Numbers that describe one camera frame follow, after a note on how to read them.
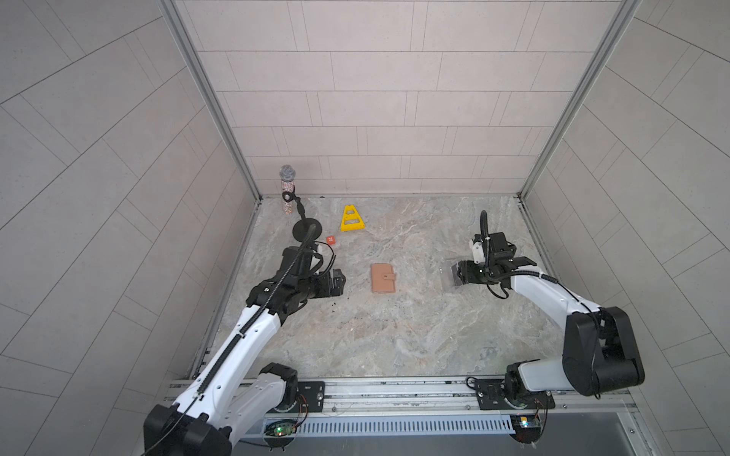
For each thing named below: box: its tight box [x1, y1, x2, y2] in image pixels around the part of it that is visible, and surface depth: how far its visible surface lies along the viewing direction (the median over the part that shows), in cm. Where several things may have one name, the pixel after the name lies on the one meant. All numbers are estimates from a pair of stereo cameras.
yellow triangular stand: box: [340, 204, 366, 232], surface depth 110 cm
